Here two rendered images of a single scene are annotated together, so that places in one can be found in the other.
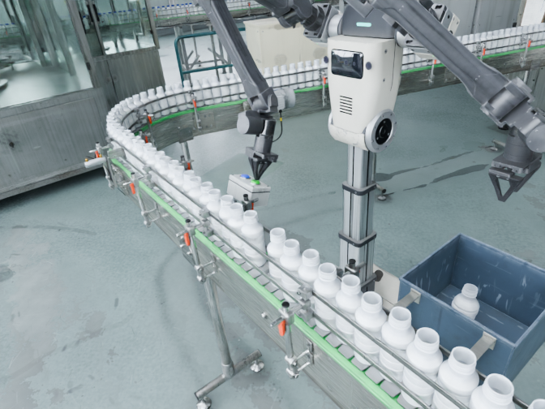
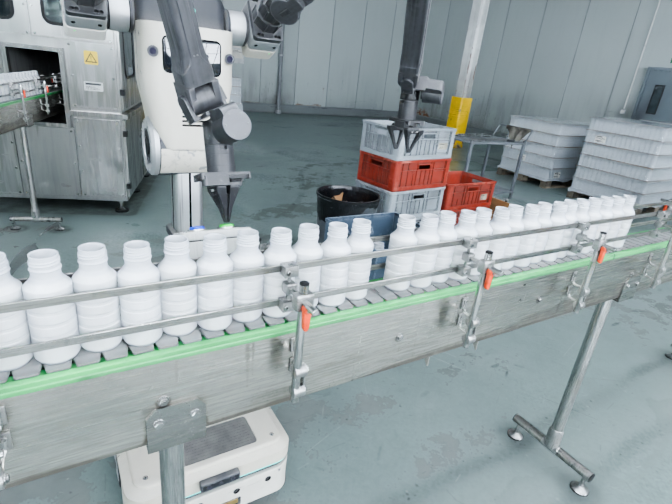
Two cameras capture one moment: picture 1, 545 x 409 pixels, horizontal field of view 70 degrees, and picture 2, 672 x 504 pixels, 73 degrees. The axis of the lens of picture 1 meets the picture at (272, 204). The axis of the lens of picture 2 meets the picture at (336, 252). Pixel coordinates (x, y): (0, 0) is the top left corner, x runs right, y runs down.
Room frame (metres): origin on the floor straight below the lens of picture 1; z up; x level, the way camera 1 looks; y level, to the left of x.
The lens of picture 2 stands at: (0.90, 0.91, 1.44)
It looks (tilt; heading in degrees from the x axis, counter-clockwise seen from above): 22 degrees down; 271
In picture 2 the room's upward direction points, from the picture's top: 7 degrees clockwise
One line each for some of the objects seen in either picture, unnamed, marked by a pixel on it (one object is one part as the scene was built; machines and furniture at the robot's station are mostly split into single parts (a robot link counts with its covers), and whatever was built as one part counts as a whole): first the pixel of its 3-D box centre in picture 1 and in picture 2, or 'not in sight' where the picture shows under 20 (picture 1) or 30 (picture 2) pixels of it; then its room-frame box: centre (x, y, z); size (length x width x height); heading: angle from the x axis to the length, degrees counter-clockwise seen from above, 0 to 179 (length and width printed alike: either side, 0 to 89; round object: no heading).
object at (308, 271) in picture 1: (311, 281); (441, 246); (0.68, -0.07, 1.08); 0.06 x 0.06 x 0.17
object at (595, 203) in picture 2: not in sight; (587, 225); (0.19, -0.42, 1.08); 0.06 x 0.06 x 0.17
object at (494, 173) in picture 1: (508, 181); (407, 137); (0.75, -0.54, 1.26); 0.07 x 0.07 x 0.09; 36
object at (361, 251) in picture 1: (356, 267); not in sight; (1.39, -0.36, 0.49); 0.13 x 0.13 x 0.40; 35
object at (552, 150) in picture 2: not in sight; (550, 151); (-2.33, -7.07, 0.50); 1.23 x 1.05 x 1.00; 33
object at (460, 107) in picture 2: not in sight; (457, 122); (-1.26, -9.99, 0.55); 0.40 x 0.40 x 1.10; 35
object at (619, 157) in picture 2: not in sight; (633, 164); (-3.05, -5.87, 0.59); 1.24 x 1.03 x 1.17; 37
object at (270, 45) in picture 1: (293, 66); not in sight; (5.42, -0.46, 0.59); 1.10 x 0.62 x 1.18; 107
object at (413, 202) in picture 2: not in sight; (399, 196); (0.55, -2.54, 0.55); 0.61 x 0.41 x 0.22; 42
